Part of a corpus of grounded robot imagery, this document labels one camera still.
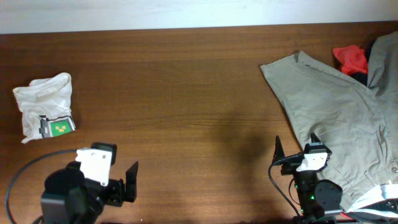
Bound dark navy cloth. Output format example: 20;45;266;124
351;40;376;86

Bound red cloth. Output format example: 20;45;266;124
332;45;368;76

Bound white t-shirt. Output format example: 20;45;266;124
12;72;76;144

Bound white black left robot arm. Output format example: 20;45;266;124
40;142;139;224

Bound khaki grey shorts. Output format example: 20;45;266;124
261;33;397;211

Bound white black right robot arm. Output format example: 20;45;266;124
268;133;343;224

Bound grey striped garment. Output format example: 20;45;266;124
344;184;397;223

